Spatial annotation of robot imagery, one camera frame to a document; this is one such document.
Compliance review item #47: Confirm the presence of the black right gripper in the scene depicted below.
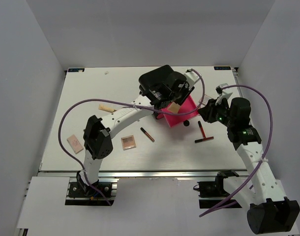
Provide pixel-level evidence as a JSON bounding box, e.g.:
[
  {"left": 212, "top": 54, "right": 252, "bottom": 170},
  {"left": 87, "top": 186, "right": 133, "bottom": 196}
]
[{"left": 197, "top": 96, "right": 235, "bottom": 127}]

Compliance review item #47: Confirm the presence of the pink top drawer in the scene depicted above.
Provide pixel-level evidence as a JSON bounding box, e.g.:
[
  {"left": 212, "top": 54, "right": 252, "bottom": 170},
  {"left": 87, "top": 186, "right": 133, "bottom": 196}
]
[{"left": 156, "top": 95, "right": 198, "bottom": 128}]

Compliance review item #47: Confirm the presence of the gold-capped beige foundation tube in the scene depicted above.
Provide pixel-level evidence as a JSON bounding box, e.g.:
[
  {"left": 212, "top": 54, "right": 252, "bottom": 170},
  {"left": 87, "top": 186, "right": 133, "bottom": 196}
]
[{"left": 167, "top": 102, "right": 181, "bottom": 114}]

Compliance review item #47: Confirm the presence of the black drawer organizer cabinet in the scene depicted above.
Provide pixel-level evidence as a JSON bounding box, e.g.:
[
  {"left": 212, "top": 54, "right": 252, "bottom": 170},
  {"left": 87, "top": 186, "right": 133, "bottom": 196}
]
[{"left": 138, "top": 64, "right": 187, "bottom": 121}]

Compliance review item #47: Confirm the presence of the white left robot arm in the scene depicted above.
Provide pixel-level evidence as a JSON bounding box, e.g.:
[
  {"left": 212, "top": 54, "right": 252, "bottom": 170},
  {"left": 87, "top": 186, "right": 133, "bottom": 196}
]
[{"left": 77, "top": 70, "right": 195, "bottom": 196}]

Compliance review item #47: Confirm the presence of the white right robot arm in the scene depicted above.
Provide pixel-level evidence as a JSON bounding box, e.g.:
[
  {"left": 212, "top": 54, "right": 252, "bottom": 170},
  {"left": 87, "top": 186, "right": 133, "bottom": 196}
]
[{"left": 198, "top": 97, "right": 300, "bottom": 235}]

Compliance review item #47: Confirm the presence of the small palette near right arm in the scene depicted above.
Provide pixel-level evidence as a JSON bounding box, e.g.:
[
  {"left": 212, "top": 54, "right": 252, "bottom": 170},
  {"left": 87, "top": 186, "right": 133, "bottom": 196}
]
[{"left": 199, "top": 94, "right": 211, "bottom": 105}]

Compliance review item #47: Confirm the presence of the red lip gloss upright tube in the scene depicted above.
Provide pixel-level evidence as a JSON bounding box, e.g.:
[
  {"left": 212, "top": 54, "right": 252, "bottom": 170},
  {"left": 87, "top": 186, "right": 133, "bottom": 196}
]
[{"left": 198, "top": 120, "right": 206, "bottom": 138}]

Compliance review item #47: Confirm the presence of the dark red lip gloss tube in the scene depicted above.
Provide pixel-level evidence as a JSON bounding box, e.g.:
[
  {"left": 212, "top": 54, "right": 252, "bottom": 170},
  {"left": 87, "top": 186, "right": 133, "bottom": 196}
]
[{"left": 194, "top": 136, "right": 214, "bottom": 144}]

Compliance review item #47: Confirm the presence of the right blue corner label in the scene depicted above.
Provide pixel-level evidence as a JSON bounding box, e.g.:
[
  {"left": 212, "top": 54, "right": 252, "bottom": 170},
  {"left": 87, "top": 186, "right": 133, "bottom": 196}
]
[{"left": 214, "top": 66, "right": 231, "bottom": 70}]

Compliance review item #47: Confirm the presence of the blue corner label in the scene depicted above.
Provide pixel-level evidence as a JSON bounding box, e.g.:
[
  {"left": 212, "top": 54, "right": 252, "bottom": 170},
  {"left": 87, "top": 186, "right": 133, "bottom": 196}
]
[
  {"left": 214, "top": 66, "right": 231, "bottom": 70},
  {"left": 67, "top": 68, "right": 85, "bottom": 73}
]

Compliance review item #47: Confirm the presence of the slim beige concealer tube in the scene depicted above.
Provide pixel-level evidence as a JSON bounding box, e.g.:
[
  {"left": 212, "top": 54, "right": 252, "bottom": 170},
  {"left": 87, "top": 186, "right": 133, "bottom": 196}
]
[{"left": 98, "top": 104, "right": 116, "bottom": 113}]

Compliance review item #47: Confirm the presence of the four-colour eyeshadow palette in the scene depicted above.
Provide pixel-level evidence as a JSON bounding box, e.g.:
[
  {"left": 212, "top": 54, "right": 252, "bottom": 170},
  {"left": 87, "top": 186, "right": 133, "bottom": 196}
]
[{"left": 121, "top": 135, "right": 136, "bottom": 150}]

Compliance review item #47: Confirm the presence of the left blue corner label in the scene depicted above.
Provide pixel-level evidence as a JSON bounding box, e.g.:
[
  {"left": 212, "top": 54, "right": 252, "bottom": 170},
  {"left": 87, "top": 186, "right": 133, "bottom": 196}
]
[{"left": 67, "top": 68, "right": 85, "bottom": 73}]

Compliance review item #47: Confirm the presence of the pink blush palette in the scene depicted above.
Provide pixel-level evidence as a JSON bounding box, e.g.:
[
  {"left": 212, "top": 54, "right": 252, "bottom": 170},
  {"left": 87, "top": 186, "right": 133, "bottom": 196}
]
[{"left": 67, "top": 135, "right": 84, "bottom": 154}]

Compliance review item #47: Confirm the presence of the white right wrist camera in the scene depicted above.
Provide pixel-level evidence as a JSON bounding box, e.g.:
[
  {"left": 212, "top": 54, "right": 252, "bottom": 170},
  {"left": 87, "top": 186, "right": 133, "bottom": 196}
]
[{"left": 215, "top": 84, "right": 233, "bottom": 105}]

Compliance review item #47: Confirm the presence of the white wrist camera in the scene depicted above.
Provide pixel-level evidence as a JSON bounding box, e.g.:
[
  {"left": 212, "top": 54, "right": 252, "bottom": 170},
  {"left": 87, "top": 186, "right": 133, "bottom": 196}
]
[
  {"left": 183, "top": 68, "right": 201, "bottom": 88},
  {"left": 215, "top": 84, "right": 233, "bottom": 105}
]

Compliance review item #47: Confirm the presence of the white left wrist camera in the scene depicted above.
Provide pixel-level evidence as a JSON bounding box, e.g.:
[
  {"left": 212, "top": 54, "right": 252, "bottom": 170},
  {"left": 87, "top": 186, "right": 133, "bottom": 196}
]
[{"left": 183, "top": 68, "right": 201, "bottom": 88}]

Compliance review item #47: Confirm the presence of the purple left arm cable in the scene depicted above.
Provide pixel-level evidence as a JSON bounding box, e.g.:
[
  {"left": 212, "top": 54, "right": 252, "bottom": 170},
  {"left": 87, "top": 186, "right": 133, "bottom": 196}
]
[{"left": 58, "top": 69, "right": 206, "bottom": 206}]

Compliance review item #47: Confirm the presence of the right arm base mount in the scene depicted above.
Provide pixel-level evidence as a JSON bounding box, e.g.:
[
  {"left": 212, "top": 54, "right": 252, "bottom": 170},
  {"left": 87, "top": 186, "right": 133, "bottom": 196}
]
[{"left": 193, "top": 170, "right": 246, "bottom": 209}]

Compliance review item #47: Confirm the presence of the aluminium table front rail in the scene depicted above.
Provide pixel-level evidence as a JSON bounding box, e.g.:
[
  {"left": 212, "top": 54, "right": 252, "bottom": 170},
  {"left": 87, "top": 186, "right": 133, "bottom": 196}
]
[{"left": 39, "top": 169, "right": 249, "bottom": 179}]

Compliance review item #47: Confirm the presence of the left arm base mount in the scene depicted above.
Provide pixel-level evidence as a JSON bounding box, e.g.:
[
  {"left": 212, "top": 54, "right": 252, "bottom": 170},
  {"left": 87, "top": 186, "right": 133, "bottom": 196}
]
[{"left": 65, "top": 178, "right": 117, "bottom": 207}]

